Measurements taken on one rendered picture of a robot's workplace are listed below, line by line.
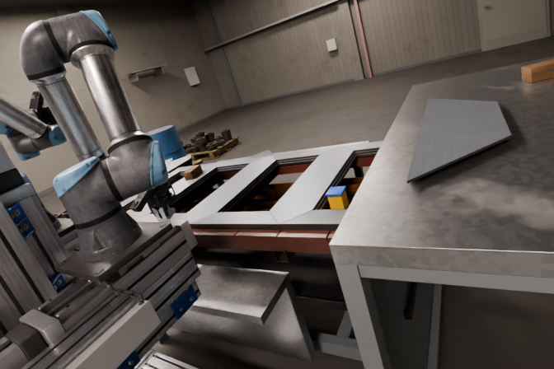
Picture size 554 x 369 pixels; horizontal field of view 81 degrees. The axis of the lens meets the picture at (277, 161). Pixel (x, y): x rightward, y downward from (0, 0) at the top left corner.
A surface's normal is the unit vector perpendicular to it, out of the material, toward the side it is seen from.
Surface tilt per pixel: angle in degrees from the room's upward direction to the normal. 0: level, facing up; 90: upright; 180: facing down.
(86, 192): 88
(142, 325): 90
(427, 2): 90
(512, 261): 90
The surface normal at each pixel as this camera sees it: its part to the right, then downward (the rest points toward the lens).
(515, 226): -0.29, -0.91
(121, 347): 0.82, -0.08
